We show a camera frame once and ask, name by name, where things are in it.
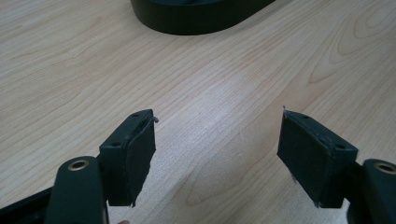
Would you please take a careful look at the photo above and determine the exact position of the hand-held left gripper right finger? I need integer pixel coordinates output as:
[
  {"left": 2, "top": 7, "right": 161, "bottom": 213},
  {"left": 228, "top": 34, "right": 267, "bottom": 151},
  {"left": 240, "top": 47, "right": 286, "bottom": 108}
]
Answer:
[{"left": 276, "top": 105, "right": 360, "bottom": 209}]

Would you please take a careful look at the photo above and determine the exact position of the black hook rack with tray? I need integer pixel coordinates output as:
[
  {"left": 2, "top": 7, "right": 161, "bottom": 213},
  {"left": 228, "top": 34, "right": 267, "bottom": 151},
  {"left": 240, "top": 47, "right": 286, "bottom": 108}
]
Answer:
[{"left": 129, "top": 0, "right": 277, "bottom": 36}]

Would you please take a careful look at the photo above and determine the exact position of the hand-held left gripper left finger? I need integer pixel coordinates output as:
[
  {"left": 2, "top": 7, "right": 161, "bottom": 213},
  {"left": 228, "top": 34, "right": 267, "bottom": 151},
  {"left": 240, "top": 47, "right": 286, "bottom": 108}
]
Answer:
[{"left": 98, "top": 108, "right": 160, "bottom": 208}]

